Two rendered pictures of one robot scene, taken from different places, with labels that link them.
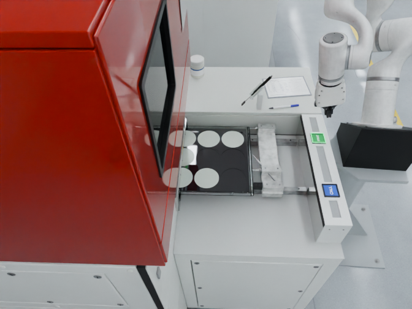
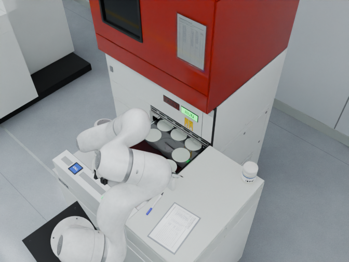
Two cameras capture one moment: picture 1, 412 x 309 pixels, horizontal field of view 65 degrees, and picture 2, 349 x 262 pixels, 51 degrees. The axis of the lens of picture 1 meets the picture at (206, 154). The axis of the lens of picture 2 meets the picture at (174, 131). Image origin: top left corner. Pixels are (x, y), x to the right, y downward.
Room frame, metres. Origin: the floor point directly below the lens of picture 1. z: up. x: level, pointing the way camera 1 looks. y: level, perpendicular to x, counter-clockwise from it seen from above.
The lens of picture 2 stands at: (1.73, -1.01, 2.45)
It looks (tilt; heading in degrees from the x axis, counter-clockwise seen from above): 48 degrees down; 129
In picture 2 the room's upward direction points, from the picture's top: 1 degrees counter-clockwise
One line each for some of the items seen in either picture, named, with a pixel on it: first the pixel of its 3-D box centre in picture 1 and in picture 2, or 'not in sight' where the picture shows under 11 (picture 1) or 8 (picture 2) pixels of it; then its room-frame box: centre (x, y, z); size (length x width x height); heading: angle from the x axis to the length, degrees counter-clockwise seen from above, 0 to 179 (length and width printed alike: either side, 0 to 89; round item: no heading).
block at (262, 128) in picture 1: (266, 127); not in sight; (1.04, -0.28, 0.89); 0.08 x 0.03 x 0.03; 86
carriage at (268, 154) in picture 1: (268, 160); not in sight; (0.87, -0.27, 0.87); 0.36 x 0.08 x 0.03; 176
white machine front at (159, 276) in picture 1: (170, 176); (156, 102); (0.69, 0.13, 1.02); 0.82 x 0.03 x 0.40; 176
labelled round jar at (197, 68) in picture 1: (197, 67); (249, 172); (1.37, 0.03, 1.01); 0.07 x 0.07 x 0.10
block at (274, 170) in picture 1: (271, 170); not in sight; (0.79, -0.27, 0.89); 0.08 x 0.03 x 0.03; 86
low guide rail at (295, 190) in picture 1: (244, 189); not in sight; (0.74, -0.16, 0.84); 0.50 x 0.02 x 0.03; 86
